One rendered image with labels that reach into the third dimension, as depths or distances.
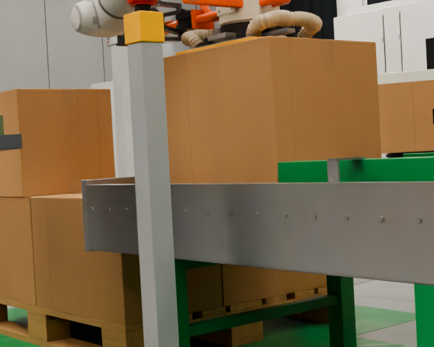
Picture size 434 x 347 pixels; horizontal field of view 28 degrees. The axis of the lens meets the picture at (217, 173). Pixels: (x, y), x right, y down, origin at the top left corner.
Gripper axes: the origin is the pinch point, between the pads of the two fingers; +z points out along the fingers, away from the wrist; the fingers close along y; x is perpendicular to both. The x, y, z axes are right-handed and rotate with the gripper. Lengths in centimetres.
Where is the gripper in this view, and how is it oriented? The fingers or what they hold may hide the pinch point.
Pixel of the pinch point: (191, 23)
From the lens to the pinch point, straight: 272.2
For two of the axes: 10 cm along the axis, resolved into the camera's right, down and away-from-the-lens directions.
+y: 0.7, 10.0, 0.3
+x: 6.3, -0.2, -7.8
